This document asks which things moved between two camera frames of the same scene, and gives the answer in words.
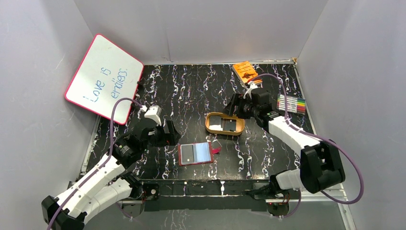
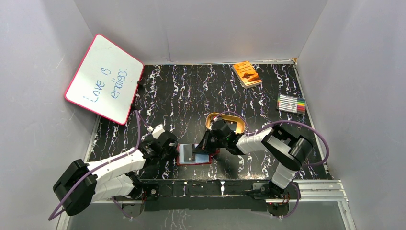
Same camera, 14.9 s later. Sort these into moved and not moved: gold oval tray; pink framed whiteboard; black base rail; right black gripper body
Moved: right black gripper body
Not moved: gold oval tray; black base rail; pink framed whiteboard
